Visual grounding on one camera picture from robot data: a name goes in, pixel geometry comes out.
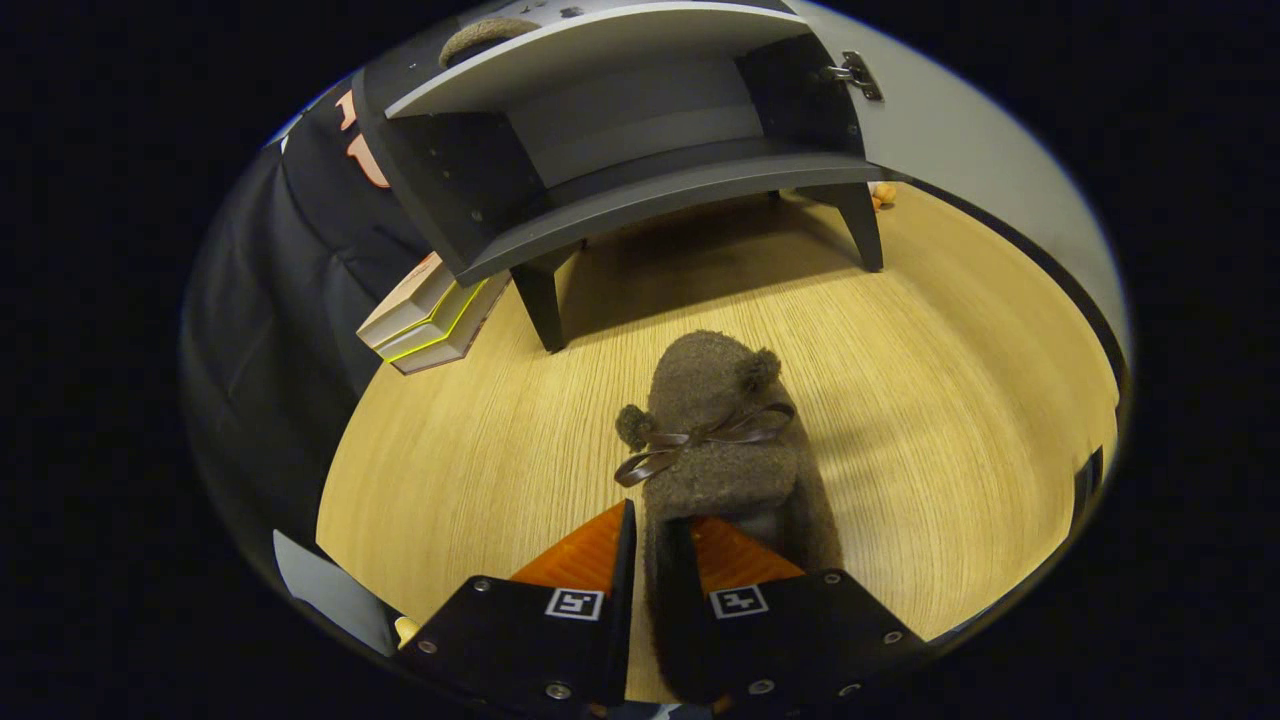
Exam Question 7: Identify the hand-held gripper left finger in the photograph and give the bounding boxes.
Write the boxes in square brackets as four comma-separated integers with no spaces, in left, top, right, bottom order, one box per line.
[398,498,639,716]

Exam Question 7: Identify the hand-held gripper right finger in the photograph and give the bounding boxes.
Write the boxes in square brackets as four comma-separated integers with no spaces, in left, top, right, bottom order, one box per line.
[665,515,936,716]

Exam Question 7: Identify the dark grey shoe cabinet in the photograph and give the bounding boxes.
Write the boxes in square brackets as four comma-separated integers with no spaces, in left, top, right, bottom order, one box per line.
[350,0,891,353]

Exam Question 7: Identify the pale grey sheet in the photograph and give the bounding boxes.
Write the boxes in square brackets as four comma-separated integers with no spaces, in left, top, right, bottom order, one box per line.
[273,530,401,658]

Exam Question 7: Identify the yellow edged book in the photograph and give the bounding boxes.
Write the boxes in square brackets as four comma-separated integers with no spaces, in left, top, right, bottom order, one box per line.
[375,275,491,363]

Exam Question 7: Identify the black backdrop cloth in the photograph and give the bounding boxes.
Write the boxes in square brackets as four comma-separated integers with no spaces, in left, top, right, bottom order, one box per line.
[180,85,441,561]

